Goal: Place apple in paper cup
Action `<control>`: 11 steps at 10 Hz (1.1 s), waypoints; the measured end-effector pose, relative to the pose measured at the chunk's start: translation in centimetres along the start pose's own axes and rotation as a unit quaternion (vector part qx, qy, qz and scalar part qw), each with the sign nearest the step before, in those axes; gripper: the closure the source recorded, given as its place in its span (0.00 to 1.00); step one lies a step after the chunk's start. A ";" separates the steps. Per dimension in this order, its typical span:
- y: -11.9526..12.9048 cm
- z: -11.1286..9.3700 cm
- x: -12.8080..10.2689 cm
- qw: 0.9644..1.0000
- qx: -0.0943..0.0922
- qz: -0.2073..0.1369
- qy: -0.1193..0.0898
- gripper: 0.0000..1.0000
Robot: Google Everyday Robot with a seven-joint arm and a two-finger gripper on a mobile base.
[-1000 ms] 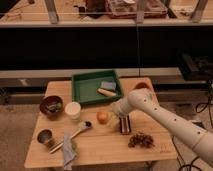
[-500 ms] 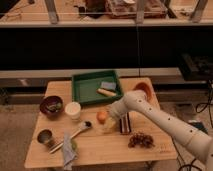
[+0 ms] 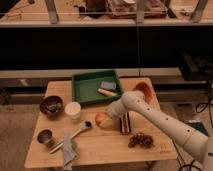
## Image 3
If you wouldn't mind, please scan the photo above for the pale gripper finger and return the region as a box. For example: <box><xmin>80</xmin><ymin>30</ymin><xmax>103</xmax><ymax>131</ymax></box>
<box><xmin>103</xmin><ymin>116</ymin><xmax>114</xmax><ymax>129</ymax></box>

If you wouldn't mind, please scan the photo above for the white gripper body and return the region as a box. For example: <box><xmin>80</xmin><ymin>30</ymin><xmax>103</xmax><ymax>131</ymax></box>
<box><xmin>107</xmin><ymin>100</ymin><xmax>126</xmax><ymax>120</ymax></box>

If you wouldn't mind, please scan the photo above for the orange apple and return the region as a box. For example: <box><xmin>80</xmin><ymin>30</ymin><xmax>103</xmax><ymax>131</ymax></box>
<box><xmin>95</xmin><ymin>113</ymin><xmax>106</xmax><ymax>128</ymax></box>

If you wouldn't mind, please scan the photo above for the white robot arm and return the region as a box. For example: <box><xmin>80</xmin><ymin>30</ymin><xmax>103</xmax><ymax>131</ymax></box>
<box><xmin>98</xmin><ymin>91</ymin><xmax>213</xmax><ymax>171</ymax></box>

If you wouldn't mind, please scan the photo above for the white paper cup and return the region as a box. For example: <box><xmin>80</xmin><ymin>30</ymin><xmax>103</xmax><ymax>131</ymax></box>
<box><xmin>65</xmin><ymin>102</ymin><xmax>81</xmax><ymax>120</ymax></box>

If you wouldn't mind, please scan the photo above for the metal cup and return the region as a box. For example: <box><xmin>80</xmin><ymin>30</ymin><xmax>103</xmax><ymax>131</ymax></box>
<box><xmin>37</xmin><ymin>129</ymin><xmax>54</xmax><ymax>148</ymax></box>

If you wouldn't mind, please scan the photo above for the striped rectangular block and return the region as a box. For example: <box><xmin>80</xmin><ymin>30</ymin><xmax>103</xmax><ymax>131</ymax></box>
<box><xmin>120</xmin><ymin>113</ymin><xmax>132</xmax><ymax>135</ymax></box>

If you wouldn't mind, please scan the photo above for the cream cylindrical stick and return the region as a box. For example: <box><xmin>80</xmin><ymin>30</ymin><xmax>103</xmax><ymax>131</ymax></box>
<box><xmin>97</xmin><ymin>88</ymin><xmax>117</xmax><ymax>97</ymax></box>

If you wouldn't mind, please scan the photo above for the wooden spoon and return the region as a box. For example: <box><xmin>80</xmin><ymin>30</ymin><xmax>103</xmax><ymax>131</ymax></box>
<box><xmin>50</xmin><ymin>121</ymin><xmax>92</xmax><ymax>154</ymax></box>

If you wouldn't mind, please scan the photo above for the blue-grey sponge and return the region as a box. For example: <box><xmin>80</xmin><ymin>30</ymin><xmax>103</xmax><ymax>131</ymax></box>
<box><xmin>101</xmin><ymin>81</ymin><xmax>116</xmax><ymax>91</ymax></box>

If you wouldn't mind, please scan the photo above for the bunch of dark grapes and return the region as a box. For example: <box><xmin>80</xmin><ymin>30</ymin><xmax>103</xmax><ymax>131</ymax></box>
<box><xmin>128</xmin><ymin>132</ymin><xmax>154</xmax><ymax>148</ymax></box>

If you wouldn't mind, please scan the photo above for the orange wooden bowl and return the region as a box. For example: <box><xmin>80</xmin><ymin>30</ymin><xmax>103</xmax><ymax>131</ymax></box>
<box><xmin>134</xmin><ymin>82</ymin><xmax>152</xmax><ymax>103</ymax></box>

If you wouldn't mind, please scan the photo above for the green plastic tray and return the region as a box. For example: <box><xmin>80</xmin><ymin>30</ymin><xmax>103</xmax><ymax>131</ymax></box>
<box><xmin>72</xmin><ymin>70</ymin><xmax>123</xmax><ymax>106</ymax></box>

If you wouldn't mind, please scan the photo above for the wooden table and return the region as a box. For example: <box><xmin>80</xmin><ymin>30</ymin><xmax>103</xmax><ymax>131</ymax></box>
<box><xmin>24</xmin><ymin>77</ymin><xmax>179</xmax><ymax>170</ymax></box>

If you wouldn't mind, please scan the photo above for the grey-blue cloth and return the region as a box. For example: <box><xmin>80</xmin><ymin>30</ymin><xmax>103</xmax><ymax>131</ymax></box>
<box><xmin>62</xmin><ymin>133</ymin><xmax>77</xmax><ymax>171</ymax></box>

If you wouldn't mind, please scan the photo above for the dark purple bowl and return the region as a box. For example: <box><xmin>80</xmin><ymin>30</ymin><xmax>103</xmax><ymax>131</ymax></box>
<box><xmin>39</xmin><ymin>96</ymin><xmax>63</xmax><ymax>119</ymax></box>

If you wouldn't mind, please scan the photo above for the black power adapter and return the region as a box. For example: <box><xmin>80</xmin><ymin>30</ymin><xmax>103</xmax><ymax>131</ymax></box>
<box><xmin>187</xmin><ymin>122</ymin><xmax>209</xmax><ymax>136</ymax></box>

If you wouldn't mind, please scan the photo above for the black cable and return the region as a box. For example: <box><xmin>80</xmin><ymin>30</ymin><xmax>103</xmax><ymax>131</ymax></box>
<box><xmin>173</xmin><ymin>78</ymin><xmax>213</xmax><ymax>171</ymax></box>

